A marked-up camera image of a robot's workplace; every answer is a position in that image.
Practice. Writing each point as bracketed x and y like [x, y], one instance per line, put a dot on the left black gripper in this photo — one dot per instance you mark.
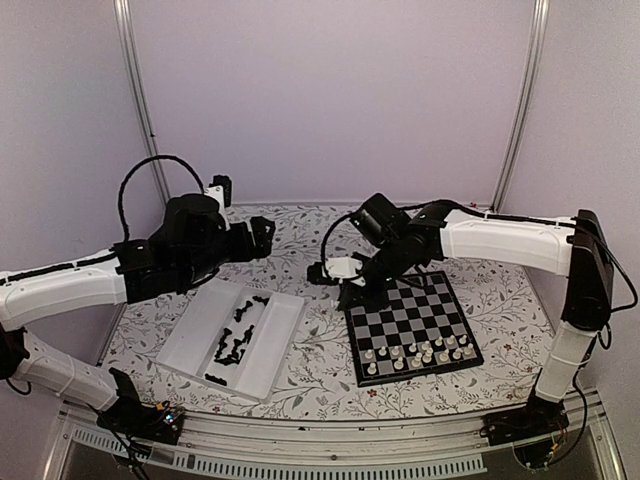
[262, 241]

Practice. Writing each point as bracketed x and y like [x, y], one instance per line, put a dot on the clear plastic piece tray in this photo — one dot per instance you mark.
[189, 348]

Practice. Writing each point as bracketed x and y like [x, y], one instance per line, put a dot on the white bishop piece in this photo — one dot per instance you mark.
[416, 361]

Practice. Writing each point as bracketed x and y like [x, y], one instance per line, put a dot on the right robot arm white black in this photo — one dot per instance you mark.
[571, 247]

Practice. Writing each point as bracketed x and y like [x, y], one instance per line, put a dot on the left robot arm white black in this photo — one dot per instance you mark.
[33, 295]

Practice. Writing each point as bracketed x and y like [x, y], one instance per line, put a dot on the aluminium frame post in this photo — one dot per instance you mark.
[533, 59]
[124, 24]

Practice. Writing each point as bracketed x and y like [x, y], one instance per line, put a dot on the black grey chessboard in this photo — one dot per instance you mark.
[422, 308]

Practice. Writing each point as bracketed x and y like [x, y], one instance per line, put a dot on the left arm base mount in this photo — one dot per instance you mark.
[161, 423]

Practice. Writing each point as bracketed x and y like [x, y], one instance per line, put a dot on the floral patterned table mat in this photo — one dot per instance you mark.
[318, 381]

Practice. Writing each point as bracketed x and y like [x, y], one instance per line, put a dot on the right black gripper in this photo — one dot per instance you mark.
[352, 296]

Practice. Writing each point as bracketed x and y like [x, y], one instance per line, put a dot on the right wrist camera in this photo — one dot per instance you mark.
[334, 271]

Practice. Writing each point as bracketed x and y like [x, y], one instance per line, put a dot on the pile of black chess pieces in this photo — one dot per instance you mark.
[235, 339]

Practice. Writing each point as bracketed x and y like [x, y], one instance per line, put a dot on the left aluminium frame post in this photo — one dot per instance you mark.
[124, 24]

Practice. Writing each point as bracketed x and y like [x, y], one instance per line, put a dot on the right aluminium frame post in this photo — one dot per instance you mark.
[533, 59]

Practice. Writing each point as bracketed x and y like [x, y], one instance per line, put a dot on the front aluminium rail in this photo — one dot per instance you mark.
[429, 447]

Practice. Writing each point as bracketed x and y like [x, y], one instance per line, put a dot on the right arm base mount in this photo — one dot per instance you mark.
[538, 428]

